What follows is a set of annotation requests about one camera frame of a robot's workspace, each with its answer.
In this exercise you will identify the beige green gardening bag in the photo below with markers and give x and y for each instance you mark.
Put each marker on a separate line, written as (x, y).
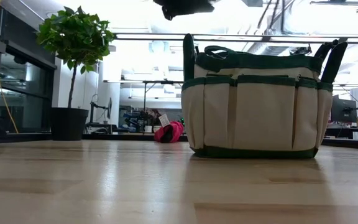
(259, 118)

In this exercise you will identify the black monitor on arm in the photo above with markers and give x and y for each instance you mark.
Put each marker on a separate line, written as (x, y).
(109, 109)

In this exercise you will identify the red gardening glove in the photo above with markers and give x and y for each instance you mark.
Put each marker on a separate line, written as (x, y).
(174, 132)

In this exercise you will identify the potted green plant black pot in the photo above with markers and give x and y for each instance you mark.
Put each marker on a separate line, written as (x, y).
(73, 37)

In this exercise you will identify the black ceiling spotlight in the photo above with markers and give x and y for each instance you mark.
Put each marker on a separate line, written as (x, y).
(300, 51)

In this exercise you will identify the black computer monitor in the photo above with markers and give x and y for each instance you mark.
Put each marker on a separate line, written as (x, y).
(343, 110)

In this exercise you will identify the black aluminium table frame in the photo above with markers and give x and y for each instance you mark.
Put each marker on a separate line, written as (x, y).
(120, 137)

